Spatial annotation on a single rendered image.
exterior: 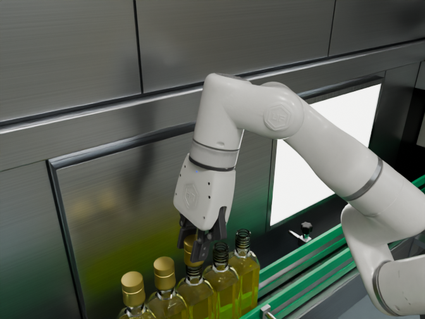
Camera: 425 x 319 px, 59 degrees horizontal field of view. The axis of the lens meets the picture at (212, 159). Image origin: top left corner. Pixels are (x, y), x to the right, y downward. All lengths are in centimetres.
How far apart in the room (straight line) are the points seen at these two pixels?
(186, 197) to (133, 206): 13
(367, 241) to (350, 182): 14
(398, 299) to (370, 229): 11
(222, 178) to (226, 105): 11
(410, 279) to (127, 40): 56
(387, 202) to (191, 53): 41
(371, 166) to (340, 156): 5
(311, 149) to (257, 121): 15
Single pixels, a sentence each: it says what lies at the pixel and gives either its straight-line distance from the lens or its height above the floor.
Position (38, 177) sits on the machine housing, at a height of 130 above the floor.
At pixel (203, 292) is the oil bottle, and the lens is 71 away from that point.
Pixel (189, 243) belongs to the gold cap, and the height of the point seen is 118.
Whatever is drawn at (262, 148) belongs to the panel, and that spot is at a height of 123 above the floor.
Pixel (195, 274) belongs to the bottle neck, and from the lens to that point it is 69.
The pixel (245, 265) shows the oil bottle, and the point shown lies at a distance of 76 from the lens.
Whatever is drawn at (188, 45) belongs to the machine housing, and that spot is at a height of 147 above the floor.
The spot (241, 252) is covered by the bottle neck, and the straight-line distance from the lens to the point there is 75.
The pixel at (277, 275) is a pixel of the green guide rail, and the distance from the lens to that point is 98.
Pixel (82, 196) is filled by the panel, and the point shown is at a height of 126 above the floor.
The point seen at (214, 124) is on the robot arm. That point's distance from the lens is 55.
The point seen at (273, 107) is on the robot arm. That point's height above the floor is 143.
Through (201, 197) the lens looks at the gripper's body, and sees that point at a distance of 58.
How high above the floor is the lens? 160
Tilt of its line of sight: 27 degrees down
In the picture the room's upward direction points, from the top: straight up
